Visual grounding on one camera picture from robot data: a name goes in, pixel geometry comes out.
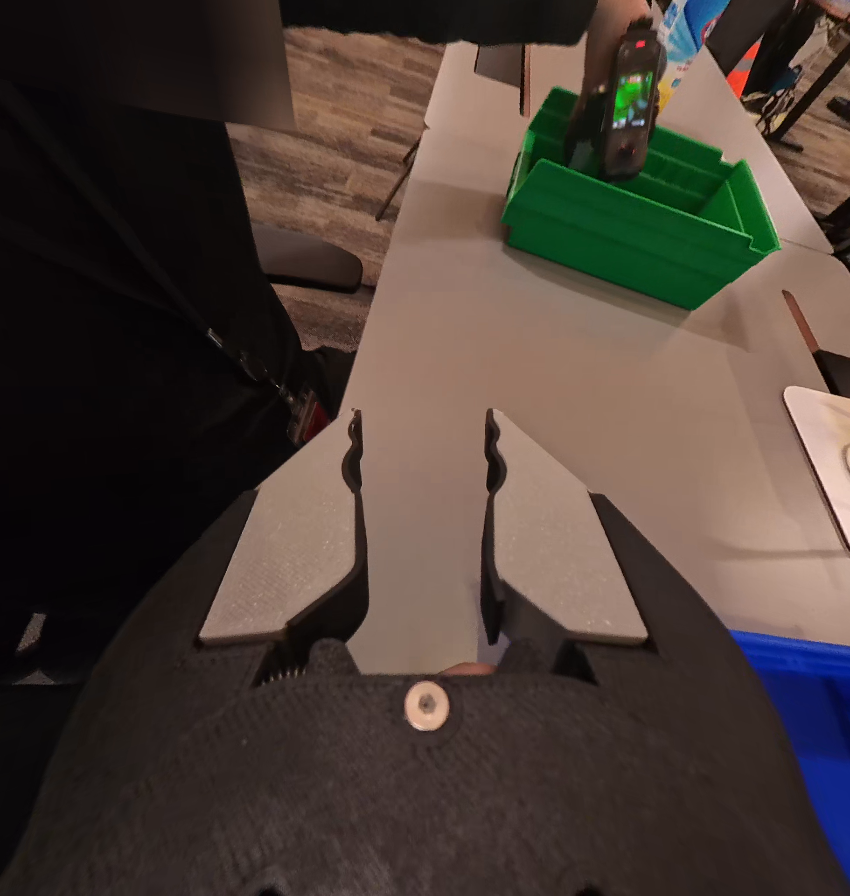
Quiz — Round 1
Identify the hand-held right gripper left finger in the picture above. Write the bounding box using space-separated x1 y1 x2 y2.
197 409 370 646

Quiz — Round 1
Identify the instruction sheet on stand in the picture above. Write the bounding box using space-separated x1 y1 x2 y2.
783 385 850 574

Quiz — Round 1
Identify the red badge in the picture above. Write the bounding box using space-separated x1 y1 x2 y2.
287 391 333 447

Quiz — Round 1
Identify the orange traffic cone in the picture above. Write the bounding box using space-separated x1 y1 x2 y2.
729 41 763 93

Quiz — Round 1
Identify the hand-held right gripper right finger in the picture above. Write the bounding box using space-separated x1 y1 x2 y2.
480 408 650 667

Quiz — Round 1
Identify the green plastic bin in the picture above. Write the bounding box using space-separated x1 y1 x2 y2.
502 86 781 311

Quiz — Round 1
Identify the black chair seat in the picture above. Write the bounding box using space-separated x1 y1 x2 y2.
251 223 364 295

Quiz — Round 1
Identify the blue plastic bin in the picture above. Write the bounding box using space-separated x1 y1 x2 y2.
729 629 850 896

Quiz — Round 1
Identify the black lanyard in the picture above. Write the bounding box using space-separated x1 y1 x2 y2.
0 77 307 407

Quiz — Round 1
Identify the white blue wipes canister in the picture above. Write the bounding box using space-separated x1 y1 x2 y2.
659 0 732 109

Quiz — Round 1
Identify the person's left hand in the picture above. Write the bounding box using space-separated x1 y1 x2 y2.
585 0 653 92

